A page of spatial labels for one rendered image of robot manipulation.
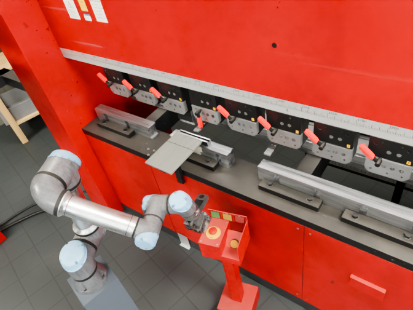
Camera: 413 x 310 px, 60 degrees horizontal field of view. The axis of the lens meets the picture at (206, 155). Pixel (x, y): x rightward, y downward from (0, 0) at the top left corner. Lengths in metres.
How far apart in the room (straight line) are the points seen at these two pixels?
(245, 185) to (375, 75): 0.86
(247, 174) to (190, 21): 0.81
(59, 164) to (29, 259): 1.86
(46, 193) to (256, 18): 0.92
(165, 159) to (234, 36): 0.76
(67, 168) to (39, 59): 1.02
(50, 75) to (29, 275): 1.52
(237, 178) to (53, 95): 1.22
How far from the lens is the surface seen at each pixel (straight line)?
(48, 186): 1.34
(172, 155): 1.84
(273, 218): 1.76
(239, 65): 1.41
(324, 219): 1.66
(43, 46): 2.29
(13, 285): 3.11
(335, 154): 1.44
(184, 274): 2.58
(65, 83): 2.39
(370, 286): 1.81
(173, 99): 1.78
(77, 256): 1.62
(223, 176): 1.84
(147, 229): 1.29
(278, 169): 1.72
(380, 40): 1.16
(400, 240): 1.62
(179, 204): 1.30
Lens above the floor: 2.20
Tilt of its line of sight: 42 degrees down
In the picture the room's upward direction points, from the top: 13 degrees counter-clockwise
